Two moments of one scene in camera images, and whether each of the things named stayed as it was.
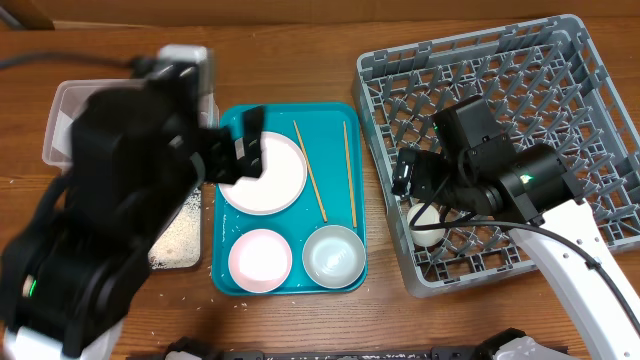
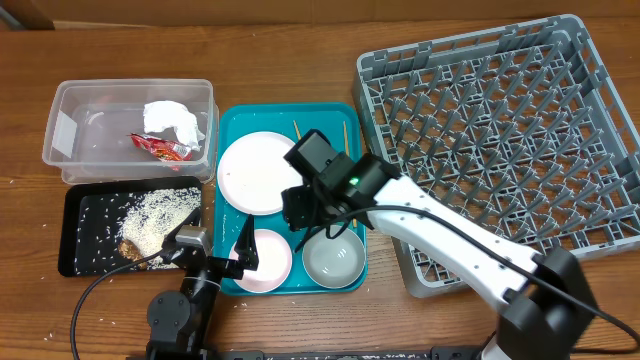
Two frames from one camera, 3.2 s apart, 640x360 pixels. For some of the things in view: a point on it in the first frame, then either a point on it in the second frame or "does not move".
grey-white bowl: (333, 256) does not move
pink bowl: (260, 260) does not move
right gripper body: (417, 172) → (298, 212)
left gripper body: (219, 164) → (225, 269)
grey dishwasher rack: (546, 85) does not move
